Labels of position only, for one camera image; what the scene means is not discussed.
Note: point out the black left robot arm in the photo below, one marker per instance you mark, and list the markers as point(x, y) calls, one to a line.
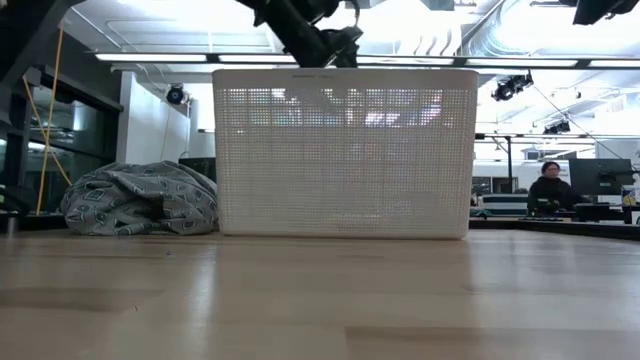
point(300, 35)

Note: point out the small black screen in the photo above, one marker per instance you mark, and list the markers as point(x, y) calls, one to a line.
point(197, 169)

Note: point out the small black ceiling spotlight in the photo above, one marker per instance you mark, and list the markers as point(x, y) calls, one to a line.
point(556, 127)

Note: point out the round black ceiling camera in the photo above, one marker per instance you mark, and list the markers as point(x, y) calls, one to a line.
point(175, 94)

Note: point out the black metal frame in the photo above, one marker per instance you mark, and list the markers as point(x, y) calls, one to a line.
point(509, 160)

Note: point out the striped blue white box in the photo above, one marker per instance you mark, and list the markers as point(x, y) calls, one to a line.
point(505, 205)

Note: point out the long ceiling light strip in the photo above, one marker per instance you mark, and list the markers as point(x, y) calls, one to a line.
point(150, 57)

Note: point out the grey patterned cloth bundle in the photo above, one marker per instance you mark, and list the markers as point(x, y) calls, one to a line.
point(140, 200)

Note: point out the black background table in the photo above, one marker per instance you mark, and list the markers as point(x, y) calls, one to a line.
point(575, 229)

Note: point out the person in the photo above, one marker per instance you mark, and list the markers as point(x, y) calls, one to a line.
point(550, 192)

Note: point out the white perforated plastic basket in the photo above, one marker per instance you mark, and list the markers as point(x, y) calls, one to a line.
point(300, 165)

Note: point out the black computer monitor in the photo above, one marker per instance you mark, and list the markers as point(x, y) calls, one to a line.
point(600, 175)

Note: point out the yellow blue container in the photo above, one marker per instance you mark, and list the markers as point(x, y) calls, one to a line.
point(629, 196)

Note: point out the large black ceiling spotlight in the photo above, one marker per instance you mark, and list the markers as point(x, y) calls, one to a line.
point(507, 87)

